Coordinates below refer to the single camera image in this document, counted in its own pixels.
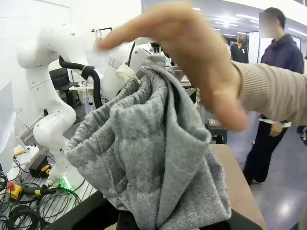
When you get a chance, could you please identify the white flat board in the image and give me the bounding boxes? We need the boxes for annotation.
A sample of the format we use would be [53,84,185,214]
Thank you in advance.
[0,81,17,173]

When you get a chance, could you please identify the white office desk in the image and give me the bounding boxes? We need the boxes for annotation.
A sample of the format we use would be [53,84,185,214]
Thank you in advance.
[69,83,94,106]

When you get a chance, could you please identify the red yellow emergency stop button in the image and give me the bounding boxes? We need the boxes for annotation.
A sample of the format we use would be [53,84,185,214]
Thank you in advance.
[6,181,24,200]

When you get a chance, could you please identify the black power supply box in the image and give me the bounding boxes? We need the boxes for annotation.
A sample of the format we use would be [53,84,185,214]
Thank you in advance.
[28,155,48,178]

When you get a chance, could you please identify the person in black top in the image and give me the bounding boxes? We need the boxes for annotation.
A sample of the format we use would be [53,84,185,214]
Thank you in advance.
[229,33,249,64]

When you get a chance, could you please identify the person in navy hoodie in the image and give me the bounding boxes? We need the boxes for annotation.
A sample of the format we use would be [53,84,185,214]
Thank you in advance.
[243,7,306,185]

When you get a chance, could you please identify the person's left forearm beige sleeve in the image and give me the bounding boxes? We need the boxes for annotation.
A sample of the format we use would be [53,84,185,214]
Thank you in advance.
[231,61,307,126]

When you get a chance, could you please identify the person's left hand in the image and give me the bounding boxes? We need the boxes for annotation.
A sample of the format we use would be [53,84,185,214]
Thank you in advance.
[97,4,249,132]

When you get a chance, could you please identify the yellow black tape measure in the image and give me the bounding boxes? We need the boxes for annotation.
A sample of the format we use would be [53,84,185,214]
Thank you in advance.
[40,164,52,177]

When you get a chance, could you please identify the grey training pants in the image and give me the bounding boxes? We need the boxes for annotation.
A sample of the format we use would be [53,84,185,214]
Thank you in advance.
[66,54,233,229]

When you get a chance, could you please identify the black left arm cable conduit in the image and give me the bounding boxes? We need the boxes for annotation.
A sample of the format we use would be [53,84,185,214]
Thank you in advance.
[59,61,104,109]

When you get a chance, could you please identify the black cable yellow band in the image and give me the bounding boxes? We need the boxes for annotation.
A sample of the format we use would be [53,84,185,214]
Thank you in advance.
[22,186,62,196]

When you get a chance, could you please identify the small black stool table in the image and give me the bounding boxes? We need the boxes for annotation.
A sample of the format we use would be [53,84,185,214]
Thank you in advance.
[205,119,228,145]

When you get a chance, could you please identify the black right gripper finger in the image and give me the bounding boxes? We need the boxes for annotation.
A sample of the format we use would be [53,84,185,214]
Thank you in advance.
[117,210,139,230]

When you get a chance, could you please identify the black office chair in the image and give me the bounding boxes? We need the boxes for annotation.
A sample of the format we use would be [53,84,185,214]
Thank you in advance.
[49,68,73,98]

